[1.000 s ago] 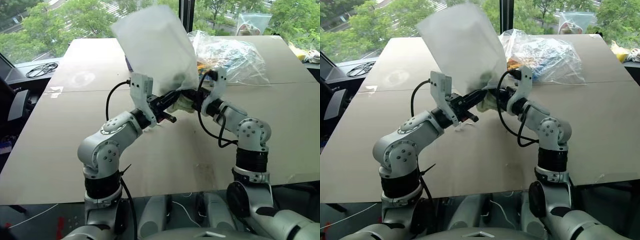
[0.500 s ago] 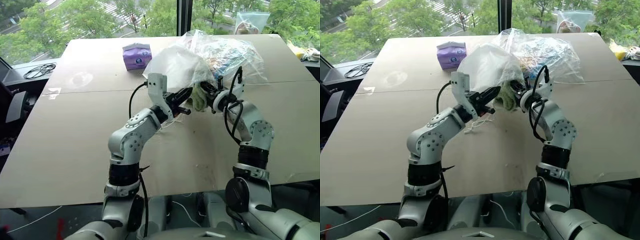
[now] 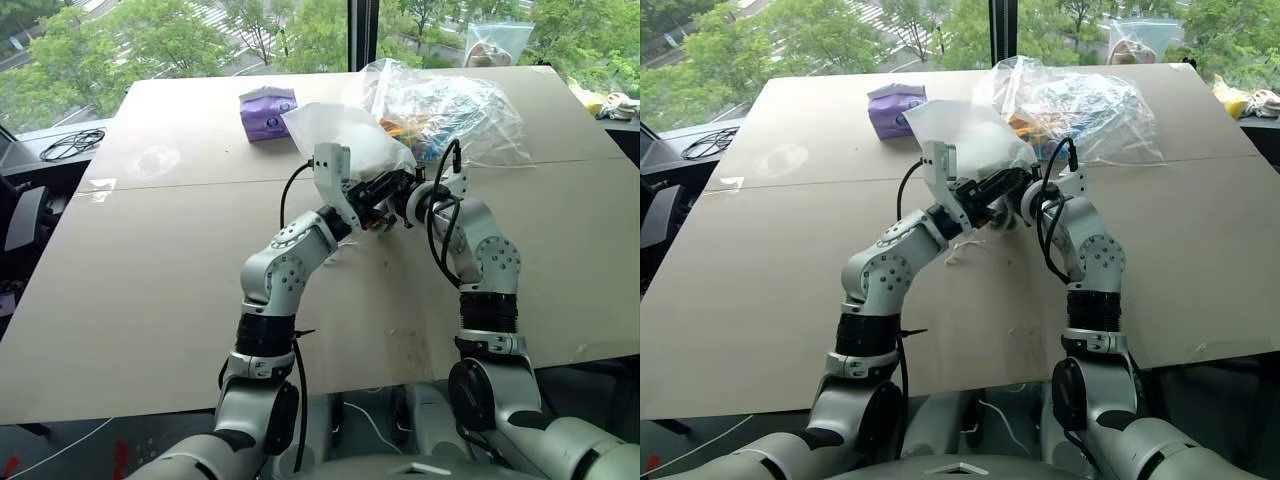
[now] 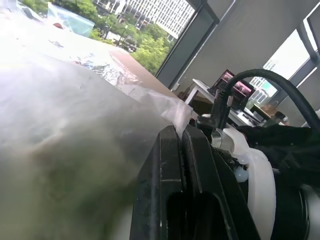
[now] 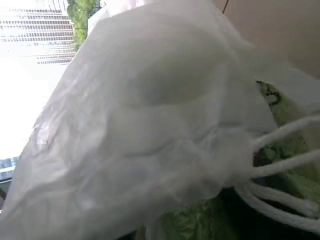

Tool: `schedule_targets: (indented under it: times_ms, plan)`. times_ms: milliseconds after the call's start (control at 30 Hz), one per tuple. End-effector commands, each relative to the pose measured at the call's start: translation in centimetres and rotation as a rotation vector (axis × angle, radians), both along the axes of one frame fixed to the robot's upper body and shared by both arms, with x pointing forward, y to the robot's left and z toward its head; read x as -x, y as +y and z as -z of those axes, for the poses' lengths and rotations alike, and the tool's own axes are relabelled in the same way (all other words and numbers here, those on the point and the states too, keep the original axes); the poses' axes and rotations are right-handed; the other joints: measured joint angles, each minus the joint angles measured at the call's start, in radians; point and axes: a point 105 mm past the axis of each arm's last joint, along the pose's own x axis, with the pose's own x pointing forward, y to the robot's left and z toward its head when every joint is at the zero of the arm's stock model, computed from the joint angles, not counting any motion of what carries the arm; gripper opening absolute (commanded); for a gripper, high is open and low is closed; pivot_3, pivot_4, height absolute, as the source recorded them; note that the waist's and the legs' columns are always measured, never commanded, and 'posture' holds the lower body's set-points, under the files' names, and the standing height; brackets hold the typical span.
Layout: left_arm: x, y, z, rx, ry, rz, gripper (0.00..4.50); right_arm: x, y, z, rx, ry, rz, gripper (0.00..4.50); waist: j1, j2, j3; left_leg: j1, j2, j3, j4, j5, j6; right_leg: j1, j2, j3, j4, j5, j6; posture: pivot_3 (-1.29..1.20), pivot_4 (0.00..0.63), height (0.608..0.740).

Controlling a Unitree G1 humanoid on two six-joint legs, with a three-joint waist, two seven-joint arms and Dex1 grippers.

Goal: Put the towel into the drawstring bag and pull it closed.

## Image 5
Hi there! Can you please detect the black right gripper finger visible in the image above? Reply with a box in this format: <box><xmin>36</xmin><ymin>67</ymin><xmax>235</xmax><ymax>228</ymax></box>
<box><xmin>219</xmin><ymin>174</ymin><xmax>320</xmax><ymax>240</ymax></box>

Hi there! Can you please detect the white drawstring cord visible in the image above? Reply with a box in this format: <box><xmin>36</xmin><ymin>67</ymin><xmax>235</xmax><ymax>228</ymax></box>
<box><xmin>234</xmin><ymin>115</ymin><xmax>320</xmax><ymax>228</ymax></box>

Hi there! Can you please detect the green patterned towel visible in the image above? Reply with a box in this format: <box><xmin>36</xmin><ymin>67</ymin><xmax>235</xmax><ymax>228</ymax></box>
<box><xmin>149</xmin><ymin>80</ymin><xmax>320</xmax><ymax>240</ymax></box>

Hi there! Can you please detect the white drawstring bag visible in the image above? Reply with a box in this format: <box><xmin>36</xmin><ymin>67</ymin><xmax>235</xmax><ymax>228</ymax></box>
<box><xmin>0</xmin><ymin>0</ymin><xmax>320</xmax><ymax>240</ymax></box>

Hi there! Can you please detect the green tree outside window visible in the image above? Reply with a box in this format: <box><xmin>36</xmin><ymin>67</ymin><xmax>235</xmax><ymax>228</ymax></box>
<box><xmin>66</xmin><ymin>0</ymin><xmax>104</xmax><ymax>50</ymax></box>

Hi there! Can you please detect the grey building outside window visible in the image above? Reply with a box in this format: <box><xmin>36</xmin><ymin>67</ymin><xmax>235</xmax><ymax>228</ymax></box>
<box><xmin>0</xmin><ymin>7</ymin><xmax>76</xmax><ymax>66</ymax></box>

